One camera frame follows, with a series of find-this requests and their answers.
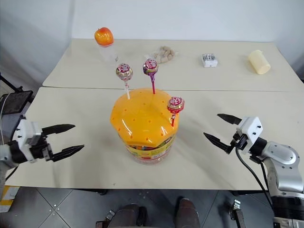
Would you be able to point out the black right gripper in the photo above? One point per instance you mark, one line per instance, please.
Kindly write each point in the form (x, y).
(240, 141)

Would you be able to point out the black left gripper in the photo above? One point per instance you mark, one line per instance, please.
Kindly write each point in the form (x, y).
(39, 147)

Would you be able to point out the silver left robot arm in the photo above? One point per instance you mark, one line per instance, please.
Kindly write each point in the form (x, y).
(4, 154)

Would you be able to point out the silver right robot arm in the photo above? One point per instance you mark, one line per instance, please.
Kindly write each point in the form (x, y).
(282, 154)

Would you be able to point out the lollipop with red wrapper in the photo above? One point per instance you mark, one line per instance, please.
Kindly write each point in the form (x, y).
(176, 104)

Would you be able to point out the lollipop jar with yellow lid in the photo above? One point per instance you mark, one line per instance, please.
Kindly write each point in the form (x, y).
(142, 118)

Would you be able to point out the lollipop with white stick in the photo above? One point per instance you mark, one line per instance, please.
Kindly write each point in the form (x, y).
(124, 72)

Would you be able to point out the lollipop with purple wrapper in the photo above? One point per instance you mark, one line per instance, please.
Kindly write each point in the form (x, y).
(150, 67)

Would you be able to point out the black stand with tray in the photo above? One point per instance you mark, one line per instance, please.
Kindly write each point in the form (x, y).
(15, 101)

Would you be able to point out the small white box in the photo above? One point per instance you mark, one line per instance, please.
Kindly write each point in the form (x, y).
(210, 60)

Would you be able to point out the pale yellow cup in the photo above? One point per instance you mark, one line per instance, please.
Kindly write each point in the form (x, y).
(259, 63)

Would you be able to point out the dark rounded shape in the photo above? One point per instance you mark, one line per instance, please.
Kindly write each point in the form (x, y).
(188, 212)

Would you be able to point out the clear bag of snacks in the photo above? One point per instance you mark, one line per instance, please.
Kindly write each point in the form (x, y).
(164, 54)

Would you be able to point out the orange red apple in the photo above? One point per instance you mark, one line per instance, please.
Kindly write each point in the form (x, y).
(103, 36)

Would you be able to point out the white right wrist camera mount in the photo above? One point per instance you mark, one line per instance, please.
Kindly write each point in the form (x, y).
(251, 129)

